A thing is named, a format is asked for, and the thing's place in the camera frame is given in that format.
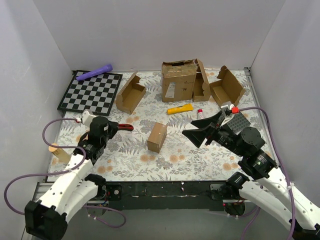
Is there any red black utility knife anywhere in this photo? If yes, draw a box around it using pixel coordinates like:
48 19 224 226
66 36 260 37
117 123 134 132

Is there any small cardboard box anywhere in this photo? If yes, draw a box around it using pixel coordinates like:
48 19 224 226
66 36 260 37
147 122 168 153

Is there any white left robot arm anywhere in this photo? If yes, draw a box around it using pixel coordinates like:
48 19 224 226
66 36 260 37
24 116 119 240

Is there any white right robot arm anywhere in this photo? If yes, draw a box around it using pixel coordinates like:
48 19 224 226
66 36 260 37
182 107 320 240

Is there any open cardboard box left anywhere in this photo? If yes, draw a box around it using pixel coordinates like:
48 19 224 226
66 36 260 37
115 71 146 115

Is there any open cardboard box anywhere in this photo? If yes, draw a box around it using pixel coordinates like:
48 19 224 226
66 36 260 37
209 65 246 107
115 71 146 115

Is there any open cardboard box right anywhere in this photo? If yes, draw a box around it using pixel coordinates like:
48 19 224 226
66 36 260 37
209 65 246 107

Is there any tall taped cardboard box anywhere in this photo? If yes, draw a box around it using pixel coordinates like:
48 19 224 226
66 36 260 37
161 59 197 103

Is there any white red toothpaste tube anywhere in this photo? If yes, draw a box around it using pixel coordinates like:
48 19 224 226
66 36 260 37
197 109 204 120

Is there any grey studded baseplate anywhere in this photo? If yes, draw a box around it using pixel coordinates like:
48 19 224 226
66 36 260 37
226 112 251 134

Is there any yellow toothpaste tube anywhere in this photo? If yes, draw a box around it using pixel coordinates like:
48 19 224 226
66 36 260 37
167 103 194 115

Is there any black white chessboard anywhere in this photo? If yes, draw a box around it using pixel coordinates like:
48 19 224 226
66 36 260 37
57 70 123 116

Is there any floral table mat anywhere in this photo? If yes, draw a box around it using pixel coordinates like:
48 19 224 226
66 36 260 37
46 69 279 182

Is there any wooden cylinder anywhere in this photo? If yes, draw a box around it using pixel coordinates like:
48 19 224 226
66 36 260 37
48 143 71 164

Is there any purple cylinder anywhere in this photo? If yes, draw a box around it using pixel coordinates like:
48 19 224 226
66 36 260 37
75 64 113 82

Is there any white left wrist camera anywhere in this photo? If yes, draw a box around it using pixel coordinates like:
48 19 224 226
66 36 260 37
75 109 97 127

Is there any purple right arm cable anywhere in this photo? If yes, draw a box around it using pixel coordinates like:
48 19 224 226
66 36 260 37
234 106 296 240

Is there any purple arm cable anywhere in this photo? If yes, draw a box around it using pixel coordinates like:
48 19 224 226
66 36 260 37
234 106 296 240
3 117 127 229

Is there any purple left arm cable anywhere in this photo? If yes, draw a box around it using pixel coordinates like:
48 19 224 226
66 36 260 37
3 117 127 229

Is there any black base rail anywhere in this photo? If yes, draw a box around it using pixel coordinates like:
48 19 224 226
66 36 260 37
77 179 256 212

